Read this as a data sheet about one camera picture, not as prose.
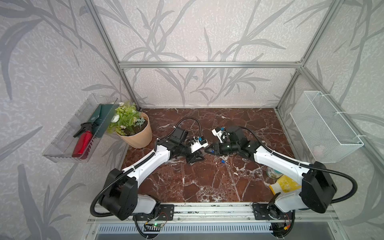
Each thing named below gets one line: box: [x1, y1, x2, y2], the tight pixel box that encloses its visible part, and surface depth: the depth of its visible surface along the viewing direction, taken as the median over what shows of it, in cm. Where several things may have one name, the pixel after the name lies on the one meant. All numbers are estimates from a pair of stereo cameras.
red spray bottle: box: [72, 122, 99, 158], surface depth 62 cm
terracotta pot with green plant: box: [107, 102, 153, 149], surface depth 86 cm
